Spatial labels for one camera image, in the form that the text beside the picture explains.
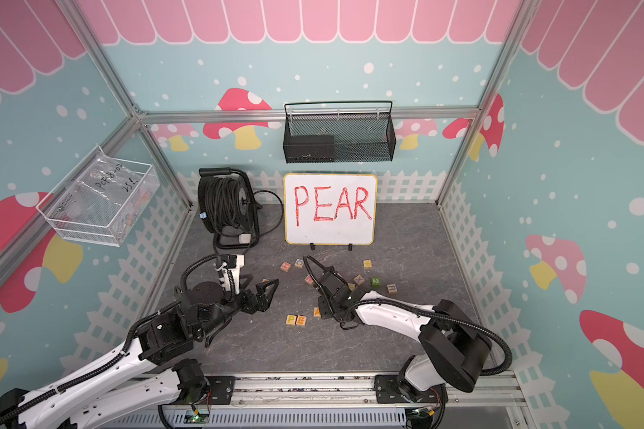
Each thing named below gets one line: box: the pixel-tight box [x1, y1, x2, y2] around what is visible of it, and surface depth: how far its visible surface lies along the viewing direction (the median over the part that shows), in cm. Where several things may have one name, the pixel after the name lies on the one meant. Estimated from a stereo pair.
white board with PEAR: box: [283, 173, 378, 246], surface depth 102 cm
